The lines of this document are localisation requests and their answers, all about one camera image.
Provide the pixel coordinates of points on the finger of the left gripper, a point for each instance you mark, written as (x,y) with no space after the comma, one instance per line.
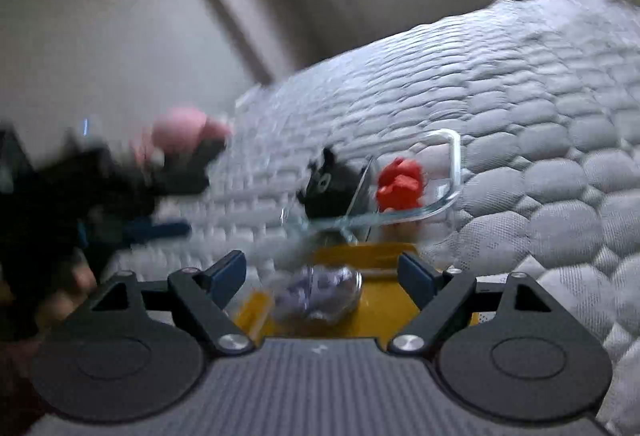
(146,230)

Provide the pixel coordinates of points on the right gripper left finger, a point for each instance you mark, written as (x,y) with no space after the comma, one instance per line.
(198,299)

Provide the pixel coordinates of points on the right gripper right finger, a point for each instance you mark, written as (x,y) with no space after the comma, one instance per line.
(443,300)

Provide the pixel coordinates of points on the clear capsule with purple toy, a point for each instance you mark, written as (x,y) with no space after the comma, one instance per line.
(316,293)

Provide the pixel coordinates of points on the clear glass container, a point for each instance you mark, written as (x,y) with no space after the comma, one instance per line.
(439,152)

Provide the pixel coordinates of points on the yellow container lid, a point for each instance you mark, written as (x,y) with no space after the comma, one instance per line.
(383,309)

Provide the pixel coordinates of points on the black garment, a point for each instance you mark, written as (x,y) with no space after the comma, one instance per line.
(74,209)

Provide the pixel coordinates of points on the pink plush pig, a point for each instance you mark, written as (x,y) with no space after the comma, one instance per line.
(177,134)

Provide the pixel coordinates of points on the red toy figure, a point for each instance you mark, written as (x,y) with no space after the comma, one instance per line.
(400,185)

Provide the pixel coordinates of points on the black plush toy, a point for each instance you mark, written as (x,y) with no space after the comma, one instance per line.
(331,187)

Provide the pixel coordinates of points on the grey quilted mattress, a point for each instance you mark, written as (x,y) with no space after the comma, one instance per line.
(545,97)

